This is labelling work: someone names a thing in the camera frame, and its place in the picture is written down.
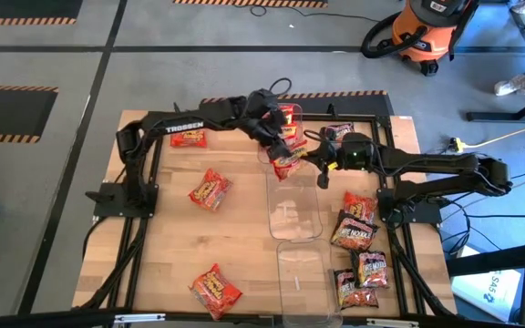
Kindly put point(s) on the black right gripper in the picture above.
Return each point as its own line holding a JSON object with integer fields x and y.
{"x": 332, "y": 155}

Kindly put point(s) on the black hazard-striped floor mat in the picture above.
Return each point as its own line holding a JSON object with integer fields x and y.
{"x": 16, "y": 8}
{"x": 7, "y": 114}
{"x": 244, "y": 3}
{"x": 358, "y": 104}

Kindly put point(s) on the black metal table frame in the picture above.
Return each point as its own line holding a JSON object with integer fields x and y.
{"x": 363, "y": 119}

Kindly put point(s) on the clear plastic bin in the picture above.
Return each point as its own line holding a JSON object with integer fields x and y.
{"x": 305, "y": 282}
{"x": 263, "y": 152}
{"x": 292, "y": 205}

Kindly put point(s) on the black desk stand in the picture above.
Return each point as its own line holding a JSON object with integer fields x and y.
{"x": 495, "y": 116}

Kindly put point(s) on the black fire noodle packet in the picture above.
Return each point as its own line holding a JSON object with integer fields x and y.
{"x": 353, "y": 234}
{"x": 353, "y": 295}
{"x": 372, "y": 269}
{"x": 337, "y": 131}

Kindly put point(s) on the person's shoe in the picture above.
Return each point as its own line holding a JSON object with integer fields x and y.
{"x": 513, "y": 84}

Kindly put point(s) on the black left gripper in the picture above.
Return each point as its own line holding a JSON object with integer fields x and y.
{"x": 267, "y": 127}

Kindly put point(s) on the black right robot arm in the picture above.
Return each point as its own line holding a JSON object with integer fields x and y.
{"x": 426, "y": 161}

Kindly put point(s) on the orange shop vacuum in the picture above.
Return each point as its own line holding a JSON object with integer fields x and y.
{"x": 419, "y": 34}

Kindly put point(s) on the black metal beam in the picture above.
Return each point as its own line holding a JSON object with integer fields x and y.
{"x": 495, "y": 262}

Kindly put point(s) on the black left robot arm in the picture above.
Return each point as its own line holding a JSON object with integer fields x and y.
{"x": 226, "y": 114}

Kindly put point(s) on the white printed box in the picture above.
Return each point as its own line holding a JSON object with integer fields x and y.
{"x": 490, "y": 287}

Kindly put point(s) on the silver metal bracket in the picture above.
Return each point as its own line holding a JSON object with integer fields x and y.
{"x": 139, "y": 318}
{"x": 392, "y": 323}

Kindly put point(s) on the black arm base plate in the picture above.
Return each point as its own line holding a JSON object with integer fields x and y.
{"x": 426, "y": 214}
{"x": 107, "y": 209}

